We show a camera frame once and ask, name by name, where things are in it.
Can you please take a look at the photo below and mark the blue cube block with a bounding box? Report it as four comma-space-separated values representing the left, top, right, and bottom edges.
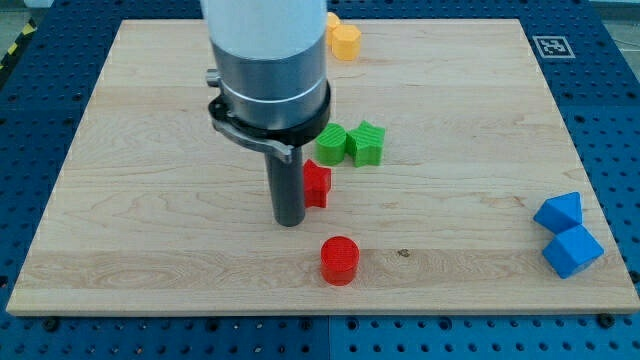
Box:
542, 225, 605, 279

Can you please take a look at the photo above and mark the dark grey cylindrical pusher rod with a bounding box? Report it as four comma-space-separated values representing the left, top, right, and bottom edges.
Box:
265, 147, 305, 227

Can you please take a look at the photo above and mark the green circle block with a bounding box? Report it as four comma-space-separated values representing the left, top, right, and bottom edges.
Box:
315, 123, 346, 166

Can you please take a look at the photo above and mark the red star block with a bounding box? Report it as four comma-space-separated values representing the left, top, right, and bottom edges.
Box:
303, 160, 332, 208

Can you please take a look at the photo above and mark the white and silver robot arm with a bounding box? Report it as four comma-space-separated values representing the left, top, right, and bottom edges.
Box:
200, 0, 331, 227

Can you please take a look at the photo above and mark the wooden board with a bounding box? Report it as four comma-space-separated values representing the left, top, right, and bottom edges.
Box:
7, 19, 639, 316

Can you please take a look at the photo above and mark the green star block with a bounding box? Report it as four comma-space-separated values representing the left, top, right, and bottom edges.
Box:
346, 120, 386, 167

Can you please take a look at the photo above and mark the blue triangle block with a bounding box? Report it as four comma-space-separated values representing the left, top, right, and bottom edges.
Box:
533, 192, 583, 234

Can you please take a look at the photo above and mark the black clamp ring with lever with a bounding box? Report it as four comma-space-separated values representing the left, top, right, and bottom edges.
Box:
208, 81, 331, 164

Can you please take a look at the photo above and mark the white fiducial marker tag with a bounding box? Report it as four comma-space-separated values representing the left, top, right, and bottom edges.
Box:
533, 35, 575, 59

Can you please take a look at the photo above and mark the yellow hexagon block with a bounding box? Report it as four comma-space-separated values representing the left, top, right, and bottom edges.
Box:
331, 24, 361, 61

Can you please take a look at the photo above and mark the yellow block behind arm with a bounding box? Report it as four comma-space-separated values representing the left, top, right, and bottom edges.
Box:
325, 12, 341, 46

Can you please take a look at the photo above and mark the red cylinder block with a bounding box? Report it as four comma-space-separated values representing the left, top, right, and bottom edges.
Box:
320, 236, 360, 286

